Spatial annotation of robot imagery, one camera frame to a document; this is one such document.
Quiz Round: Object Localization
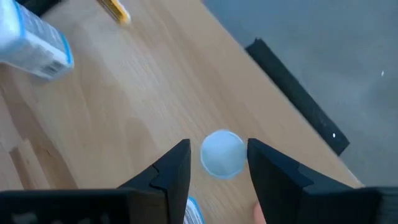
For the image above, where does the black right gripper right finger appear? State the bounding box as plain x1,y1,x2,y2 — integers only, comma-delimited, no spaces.
247,138,398,224

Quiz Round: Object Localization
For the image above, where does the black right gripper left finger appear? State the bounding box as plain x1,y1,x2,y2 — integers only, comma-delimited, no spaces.
0,139,192,224

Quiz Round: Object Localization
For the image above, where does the black table edge bracket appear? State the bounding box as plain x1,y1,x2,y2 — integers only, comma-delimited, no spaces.
244,37,351,157

